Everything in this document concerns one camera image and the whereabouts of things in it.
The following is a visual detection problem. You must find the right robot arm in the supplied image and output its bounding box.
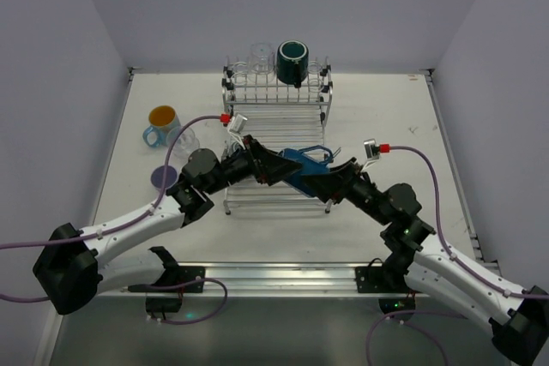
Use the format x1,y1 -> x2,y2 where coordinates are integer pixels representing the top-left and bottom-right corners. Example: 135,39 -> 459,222
302,160 -> 548,365

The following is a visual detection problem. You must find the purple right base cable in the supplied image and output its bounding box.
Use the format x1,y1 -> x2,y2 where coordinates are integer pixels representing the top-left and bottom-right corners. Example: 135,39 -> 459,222
365,312 -> 468,366

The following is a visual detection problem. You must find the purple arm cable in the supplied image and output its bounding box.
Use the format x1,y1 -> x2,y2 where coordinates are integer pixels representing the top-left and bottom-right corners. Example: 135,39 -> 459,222
0,113 -> 228,303
379,142 -> 537,298

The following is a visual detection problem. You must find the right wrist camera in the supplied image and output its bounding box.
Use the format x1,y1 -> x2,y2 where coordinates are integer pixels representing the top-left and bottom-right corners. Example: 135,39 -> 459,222
363,139 -> 380,171

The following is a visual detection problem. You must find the blue butterfly ceramic mug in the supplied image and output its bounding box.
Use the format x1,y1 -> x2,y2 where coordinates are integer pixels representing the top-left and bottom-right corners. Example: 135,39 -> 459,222
142,105 -> 180,147

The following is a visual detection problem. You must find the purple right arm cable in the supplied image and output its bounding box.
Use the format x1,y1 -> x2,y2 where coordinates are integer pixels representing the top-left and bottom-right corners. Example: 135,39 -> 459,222
379,142 -> 537,298

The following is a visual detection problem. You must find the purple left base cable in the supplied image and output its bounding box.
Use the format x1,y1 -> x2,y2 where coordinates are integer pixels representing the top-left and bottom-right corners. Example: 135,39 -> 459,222
128,276 -> 228,325

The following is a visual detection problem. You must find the dark blue faceted mug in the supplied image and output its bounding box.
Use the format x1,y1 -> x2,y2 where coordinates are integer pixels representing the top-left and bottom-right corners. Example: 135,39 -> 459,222
279,145 -> 335,198

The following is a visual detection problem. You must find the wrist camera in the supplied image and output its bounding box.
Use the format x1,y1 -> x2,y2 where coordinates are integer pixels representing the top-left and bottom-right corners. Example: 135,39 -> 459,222
226,113 -> 248,135
363,139 -> 380,171

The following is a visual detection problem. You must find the clear faceted glass front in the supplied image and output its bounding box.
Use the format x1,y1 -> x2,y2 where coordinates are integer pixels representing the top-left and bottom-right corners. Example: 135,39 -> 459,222
166,126 -> 200,162

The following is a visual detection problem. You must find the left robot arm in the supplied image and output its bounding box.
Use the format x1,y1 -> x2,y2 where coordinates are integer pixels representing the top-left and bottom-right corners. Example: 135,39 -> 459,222
33,135 -> 302,315

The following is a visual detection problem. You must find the lilac plastic cup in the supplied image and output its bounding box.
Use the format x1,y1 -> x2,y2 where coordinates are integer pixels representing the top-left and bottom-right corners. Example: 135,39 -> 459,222
150,165 -> 178,191

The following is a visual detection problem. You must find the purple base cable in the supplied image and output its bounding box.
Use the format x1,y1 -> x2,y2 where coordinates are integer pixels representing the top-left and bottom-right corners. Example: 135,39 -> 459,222
128,276 -> 228,325
365,312 -> 468,366

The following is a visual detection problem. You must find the aluminium frame rail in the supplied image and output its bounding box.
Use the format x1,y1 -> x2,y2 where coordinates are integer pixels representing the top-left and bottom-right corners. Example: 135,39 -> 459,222
84,254 -> 444,303

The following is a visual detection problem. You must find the dark green ceramic mug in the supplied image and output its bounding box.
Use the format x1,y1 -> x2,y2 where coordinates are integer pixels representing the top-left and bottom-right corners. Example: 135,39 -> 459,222
275,40 -> 309,88

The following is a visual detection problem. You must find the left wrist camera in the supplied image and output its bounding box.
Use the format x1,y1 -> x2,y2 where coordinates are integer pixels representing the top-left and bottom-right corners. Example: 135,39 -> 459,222
226,113 -> 248,135

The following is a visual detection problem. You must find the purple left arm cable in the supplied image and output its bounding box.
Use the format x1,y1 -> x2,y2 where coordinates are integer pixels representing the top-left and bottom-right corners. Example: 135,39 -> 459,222
0,113 -> 228,303

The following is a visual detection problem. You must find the silver wire dish rack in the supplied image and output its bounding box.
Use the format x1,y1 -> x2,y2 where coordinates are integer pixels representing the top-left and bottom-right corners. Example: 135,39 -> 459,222
221,57 -> 333,215

